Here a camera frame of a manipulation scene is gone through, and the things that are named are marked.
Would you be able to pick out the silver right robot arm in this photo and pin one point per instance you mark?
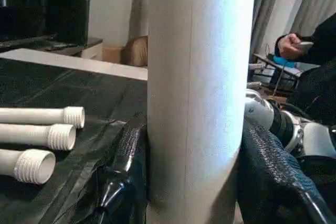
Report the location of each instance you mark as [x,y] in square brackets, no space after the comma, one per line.
[262,111]

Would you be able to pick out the white board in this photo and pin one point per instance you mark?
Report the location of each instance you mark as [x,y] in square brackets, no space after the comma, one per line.
[68,62]

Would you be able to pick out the white phone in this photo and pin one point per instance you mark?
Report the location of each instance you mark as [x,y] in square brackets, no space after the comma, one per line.
[304,46]

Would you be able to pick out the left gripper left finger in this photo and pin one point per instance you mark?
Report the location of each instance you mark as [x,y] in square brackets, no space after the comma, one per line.
[128,182]

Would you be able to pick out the person in black clothing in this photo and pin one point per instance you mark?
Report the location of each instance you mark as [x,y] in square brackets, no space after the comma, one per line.
[320,61]

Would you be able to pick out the white plastic table leg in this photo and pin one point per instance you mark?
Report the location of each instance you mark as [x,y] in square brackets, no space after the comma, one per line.
[42,116]
[26,165]
[37,136]
[199,98]

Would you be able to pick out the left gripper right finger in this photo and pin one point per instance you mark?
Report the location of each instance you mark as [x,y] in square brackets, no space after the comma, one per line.
[273,182]

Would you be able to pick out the brown leather chair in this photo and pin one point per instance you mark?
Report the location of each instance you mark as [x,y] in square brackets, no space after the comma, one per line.
[137,51]

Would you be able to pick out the cardboard box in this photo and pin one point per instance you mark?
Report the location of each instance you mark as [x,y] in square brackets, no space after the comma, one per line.
[113,54]

